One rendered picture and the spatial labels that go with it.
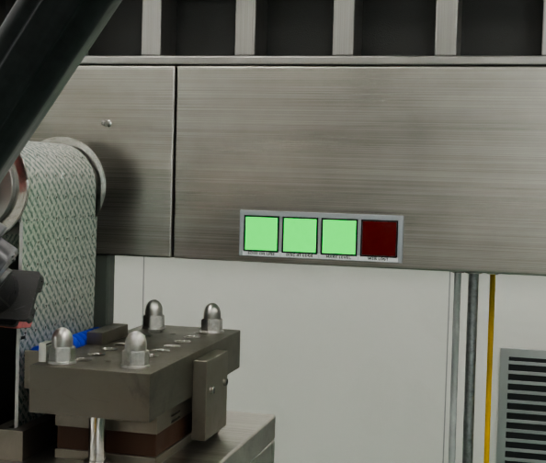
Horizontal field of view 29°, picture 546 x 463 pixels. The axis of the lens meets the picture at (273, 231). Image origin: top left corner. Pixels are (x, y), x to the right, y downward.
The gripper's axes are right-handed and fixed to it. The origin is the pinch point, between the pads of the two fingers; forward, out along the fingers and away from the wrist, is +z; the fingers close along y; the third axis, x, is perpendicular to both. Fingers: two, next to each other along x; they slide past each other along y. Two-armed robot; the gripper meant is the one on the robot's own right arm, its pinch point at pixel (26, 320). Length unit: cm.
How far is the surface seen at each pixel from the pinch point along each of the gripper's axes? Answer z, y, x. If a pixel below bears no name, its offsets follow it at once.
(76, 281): 11.3, 0.3, 10.5
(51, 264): 2.3, 0.3, 9.2
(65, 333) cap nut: -3.4, 7.6, -2.6
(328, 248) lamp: 20.9, 34.3, 22.7
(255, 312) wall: 246, -37, 98
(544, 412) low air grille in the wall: 258, 71, 73
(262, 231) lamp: 20.0, 24.0, 24.5
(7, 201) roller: -10.5, -1.3, 11.9
